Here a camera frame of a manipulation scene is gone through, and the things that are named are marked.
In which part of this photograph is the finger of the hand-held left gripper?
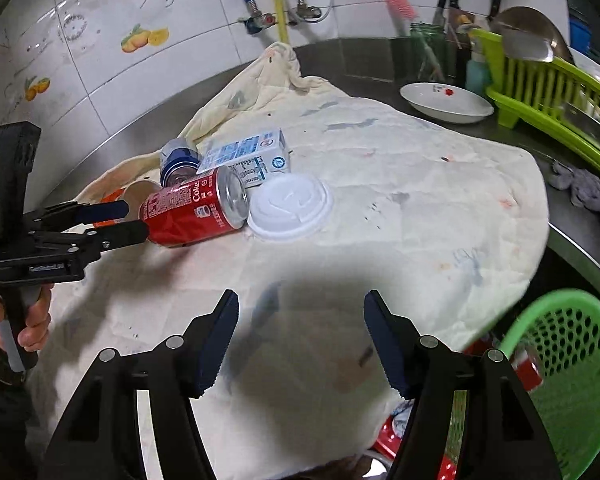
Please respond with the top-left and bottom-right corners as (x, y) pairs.
(27, 200), (131, 231)
(27, 219), (151, 263)

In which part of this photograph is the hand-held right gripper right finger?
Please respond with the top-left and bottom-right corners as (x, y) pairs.
(364, 290), (563, 480)

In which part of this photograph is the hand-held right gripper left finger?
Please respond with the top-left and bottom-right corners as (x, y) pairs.
(40, 289), (240, 480)

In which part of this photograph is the orange wrapper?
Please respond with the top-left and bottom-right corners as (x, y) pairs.
(91, 187), (131, 228)

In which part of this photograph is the red soda can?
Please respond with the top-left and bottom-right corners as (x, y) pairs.
(139, 166), (248, 248)

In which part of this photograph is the blue and white can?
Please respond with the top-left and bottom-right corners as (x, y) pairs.
(160, 137), (201, 186)

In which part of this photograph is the white and blue milk carton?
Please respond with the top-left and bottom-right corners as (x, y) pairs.
(196, 128), (291, 188)

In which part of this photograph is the white plastic cup lid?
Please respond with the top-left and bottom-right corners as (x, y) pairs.
(247, 172), (333, 240)

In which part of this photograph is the green perforated basket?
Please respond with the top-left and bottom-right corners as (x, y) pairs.
(497, 289), (600, 480)

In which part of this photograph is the person's left forearm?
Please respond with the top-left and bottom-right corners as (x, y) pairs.
(0, 327), (36, 480)

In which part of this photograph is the person's left hand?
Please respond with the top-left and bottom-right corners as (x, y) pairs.
(0, 282), (53, 353)

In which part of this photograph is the red plastic bag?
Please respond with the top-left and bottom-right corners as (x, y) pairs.
(372, 417), (456, 480)

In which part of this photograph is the printed quilted blanket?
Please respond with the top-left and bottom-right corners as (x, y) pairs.
(27, 42), (551, 480)

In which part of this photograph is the metal valve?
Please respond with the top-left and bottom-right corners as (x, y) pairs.
(289, 4), (326, 23)
(239, 11), (277, 36)

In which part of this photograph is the white dish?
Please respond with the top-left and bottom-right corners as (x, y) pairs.
(400, 82), (495, 125)

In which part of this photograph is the grey rag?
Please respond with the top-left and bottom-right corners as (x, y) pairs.
(550, 160), (600, 251)

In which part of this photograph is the teal bottle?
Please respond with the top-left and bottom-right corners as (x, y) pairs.
(465, 40), (491, 95)

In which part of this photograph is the green dish rack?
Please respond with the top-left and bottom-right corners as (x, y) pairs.
(472, 27), (600, 181)

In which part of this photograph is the glass jar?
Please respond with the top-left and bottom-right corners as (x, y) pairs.
(410, 21), (448, 83)

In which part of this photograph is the pink brush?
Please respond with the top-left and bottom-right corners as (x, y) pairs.
(385, 0), (443, 81)

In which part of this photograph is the white bowl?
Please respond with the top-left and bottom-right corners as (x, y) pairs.
(570, 47), (600, 101)

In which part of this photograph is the metal bowl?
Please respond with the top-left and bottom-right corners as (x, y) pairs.
(495, 6), (576, 63)

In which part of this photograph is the blue plastic container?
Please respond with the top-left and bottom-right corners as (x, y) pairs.
(569, 7), (593, 58)

